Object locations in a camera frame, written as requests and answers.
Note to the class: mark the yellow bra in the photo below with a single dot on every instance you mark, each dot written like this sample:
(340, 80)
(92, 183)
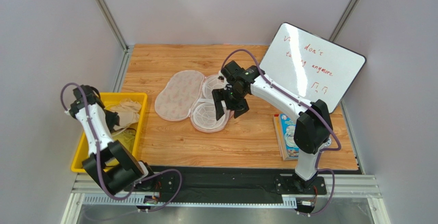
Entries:
(126, 138)

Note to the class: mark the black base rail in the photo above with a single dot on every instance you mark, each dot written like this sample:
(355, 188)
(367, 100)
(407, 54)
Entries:
(233, 185)

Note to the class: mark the yellow plastic bin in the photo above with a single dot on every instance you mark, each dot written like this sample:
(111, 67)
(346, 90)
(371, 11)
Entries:
(108, 99)

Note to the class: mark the beige bra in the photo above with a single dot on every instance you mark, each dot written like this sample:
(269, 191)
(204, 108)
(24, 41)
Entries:
(128, 112)

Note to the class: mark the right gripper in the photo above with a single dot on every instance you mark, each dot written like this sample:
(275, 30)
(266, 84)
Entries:
(231, 99)

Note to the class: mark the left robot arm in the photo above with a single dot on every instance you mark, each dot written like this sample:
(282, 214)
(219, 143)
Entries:
(110, 164)

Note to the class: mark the whiteboard with red writing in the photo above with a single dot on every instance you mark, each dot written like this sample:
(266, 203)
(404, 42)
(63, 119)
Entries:
(309, 66)

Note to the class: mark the blue illustrated book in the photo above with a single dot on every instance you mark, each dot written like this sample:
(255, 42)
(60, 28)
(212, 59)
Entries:
(285, 130)

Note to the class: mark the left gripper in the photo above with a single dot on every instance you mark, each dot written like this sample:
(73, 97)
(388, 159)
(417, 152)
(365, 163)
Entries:
(113, 119)

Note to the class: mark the floral mesh laundry bag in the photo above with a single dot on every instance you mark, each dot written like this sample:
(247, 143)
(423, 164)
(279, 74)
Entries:
(188, 95)

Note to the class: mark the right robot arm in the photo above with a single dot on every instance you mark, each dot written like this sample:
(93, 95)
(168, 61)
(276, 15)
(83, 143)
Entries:
(312, 119)

